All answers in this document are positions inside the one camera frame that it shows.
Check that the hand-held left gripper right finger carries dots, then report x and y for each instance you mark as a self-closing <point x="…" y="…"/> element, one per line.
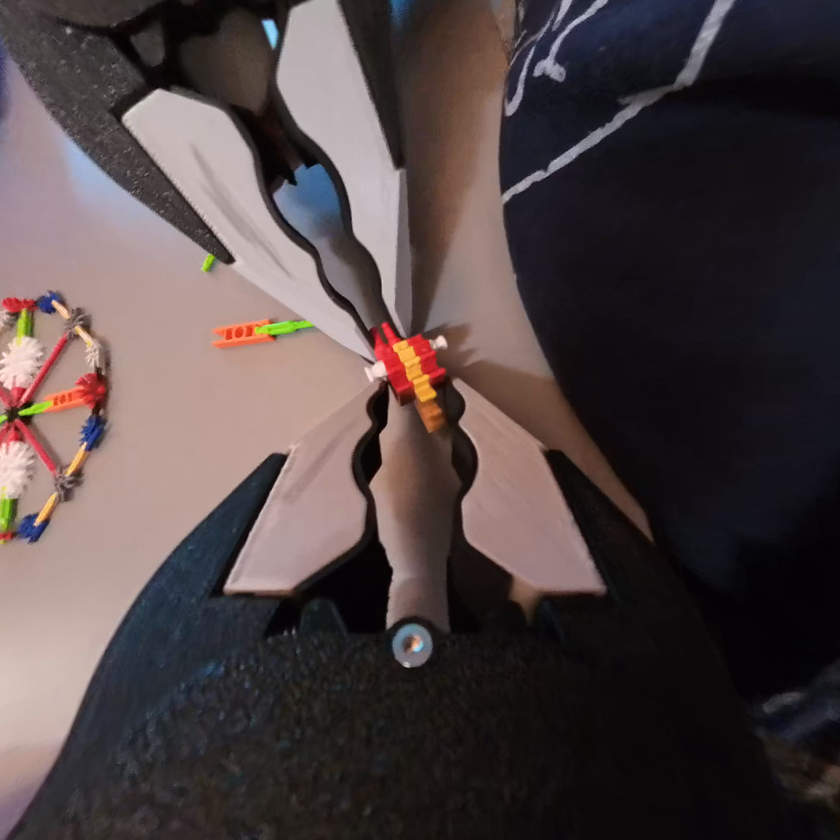
<point x="518" y="518"/>

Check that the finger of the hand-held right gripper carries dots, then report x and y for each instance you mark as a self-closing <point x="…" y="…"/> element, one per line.
<point x="210" y="177"/>
<point x="328" y="85"/>

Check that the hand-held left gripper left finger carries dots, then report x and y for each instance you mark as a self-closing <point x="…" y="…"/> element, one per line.
<point x="308" y="518"/>

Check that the red yellow toy block assembly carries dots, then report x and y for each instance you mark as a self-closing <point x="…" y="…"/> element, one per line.
<point x="410" y="367"/>

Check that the short green toy rod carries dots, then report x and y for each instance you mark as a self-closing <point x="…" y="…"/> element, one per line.
<point x="208" y="263"/>

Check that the orange connector with green rod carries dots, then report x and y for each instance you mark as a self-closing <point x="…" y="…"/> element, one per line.
<point x="236" y="333"/>

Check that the colourful toy wheel construction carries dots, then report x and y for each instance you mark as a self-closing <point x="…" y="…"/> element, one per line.
<point x="19" y="364"/>

